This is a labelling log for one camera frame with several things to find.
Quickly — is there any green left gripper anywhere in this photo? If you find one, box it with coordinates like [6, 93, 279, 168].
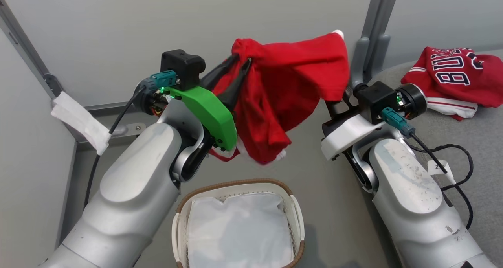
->
[164, 54, 253, 151]

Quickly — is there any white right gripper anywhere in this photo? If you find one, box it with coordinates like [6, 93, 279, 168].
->
[320, 83, 388, 161]

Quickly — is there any plain red garment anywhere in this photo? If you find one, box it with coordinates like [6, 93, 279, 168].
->
[209, 29, 351, 166]

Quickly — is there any red lettered basketball jersey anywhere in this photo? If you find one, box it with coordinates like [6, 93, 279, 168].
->
[400, 46, 503, 122]

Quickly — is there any grey fabric sofa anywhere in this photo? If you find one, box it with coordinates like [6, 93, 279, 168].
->
[367, 49, 503, 268]

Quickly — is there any white cloth basket liner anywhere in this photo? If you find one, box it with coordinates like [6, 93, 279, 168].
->
[187, 192, 295, 268]

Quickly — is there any white wicker-rimmed laundry basket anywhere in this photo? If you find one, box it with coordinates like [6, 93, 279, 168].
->
[171, 178, 306, 268]

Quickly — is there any teal right cable connector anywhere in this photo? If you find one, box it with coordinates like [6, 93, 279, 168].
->
[381, 106, 416, 138]

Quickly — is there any teal cable connector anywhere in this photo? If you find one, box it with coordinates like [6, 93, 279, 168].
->
[381, 106, 416, 138]
[151, 70, 180, 89]

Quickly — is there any teal left cable connector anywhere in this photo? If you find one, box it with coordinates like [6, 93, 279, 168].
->
[151, 70, 180, 89]

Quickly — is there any grey double partition post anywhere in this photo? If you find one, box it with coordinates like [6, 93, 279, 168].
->
[349, 0, 398, 88]

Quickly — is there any grey partition foot bracket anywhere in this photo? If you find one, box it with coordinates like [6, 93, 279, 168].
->
[73, 123, 147, 143]

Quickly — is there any grey partition bottom rail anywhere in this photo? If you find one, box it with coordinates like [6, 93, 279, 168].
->
[84, 101, 139, 112]

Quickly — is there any small white cable tag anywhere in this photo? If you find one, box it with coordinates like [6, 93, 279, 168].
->
[427, 159, 457, 184]

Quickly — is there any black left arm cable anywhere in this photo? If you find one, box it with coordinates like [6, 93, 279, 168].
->
[83, 85, 154, 209]

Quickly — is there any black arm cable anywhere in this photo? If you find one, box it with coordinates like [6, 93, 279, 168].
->
[83, 85, 154, 209]
[409, 132, 474, 230]

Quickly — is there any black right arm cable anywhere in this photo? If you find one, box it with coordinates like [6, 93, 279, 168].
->
[409, 132, 474, 230]

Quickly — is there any large white cable tag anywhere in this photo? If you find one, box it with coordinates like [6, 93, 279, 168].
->
[50, 91, 112, 156]

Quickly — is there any grey slanted partition post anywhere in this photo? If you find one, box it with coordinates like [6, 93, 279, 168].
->
[0, 0, 64, 100]

